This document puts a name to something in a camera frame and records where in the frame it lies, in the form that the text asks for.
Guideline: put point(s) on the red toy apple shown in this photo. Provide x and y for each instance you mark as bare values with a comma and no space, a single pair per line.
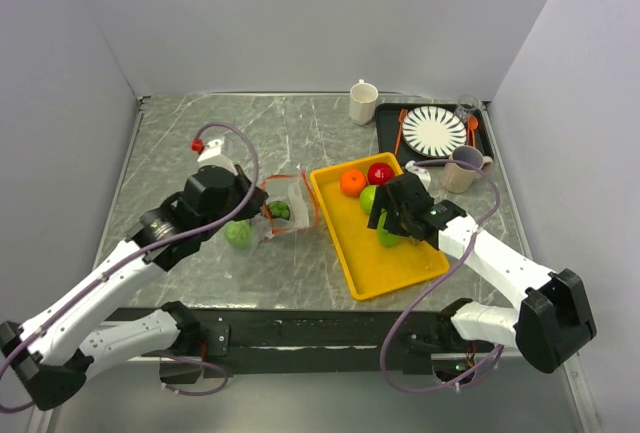
380,173

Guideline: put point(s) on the beige mug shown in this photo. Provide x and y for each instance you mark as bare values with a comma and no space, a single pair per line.
459,174

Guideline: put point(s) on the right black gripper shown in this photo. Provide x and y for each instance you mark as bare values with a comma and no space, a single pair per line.
383,199

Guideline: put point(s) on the orange plastic spoon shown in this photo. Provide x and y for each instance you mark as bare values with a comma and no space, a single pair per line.
472,126

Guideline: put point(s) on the green toy starfruit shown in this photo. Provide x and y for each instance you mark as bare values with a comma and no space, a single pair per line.
385,238

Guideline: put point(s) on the yellow plastic tray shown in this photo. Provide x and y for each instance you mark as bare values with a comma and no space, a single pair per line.
370,268

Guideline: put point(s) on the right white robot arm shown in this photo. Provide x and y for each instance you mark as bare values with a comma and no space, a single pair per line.
548,319

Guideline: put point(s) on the orange plastic fork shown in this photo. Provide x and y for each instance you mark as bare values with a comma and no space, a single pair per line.
402,115

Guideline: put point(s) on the bumpy green toy fruit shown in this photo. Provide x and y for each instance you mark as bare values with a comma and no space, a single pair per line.
239,234

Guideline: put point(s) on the striped white plate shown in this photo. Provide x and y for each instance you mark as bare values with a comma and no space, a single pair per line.
433,131

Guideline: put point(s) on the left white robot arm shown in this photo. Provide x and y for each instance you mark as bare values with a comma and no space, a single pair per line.
54,353

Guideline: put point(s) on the orange toy tangerine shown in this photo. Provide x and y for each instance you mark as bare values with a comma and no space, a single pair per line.
353,182

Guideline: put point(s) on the clear glass cup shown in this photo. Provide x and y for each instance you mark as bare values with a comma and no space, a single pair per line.
466,107

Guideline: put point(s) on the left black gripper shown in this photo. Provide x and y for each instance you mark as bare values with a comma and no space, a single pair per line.
254,205

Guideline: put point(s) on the white ceramic mug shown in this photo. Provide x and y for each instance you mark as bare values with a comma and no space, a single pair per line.
363,98

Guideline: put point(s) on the green toy apple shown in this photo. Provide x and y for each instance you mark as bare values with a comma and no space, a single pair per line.
367,197

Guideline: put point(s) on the dark purple toy plum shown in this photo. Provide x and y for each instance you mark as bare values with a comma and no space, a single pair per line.
279,210

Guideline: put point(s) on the clear zip top bag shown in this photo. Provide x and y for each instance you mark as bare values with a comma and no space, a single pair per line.
291,206

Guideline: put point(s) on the black base beam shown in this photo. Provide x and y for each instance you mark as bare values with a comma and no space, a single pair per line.
253,341

